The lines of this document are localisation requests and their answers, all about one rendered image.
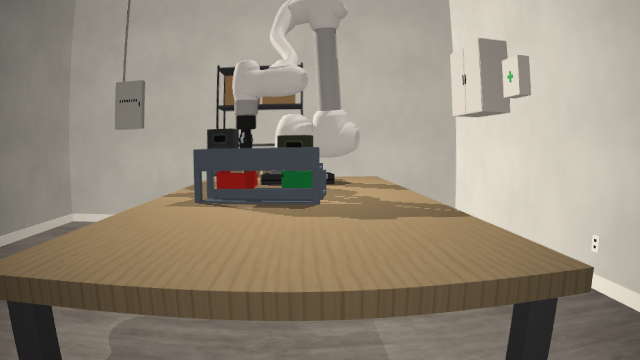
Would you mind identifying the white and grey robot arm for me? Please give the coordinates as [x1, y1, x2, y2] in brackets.
[233, 0, 360, 158]

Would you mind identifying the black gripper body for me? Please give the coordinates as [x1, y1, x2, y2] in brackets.
[236, 115, 256, 144]

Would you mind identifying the red bin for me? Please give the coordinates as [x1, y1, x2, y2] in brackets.
[216, 171, 258, 189]

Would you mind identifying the green bin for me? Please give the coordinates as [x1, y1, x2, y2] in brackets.
[281, 171, 312, 188]

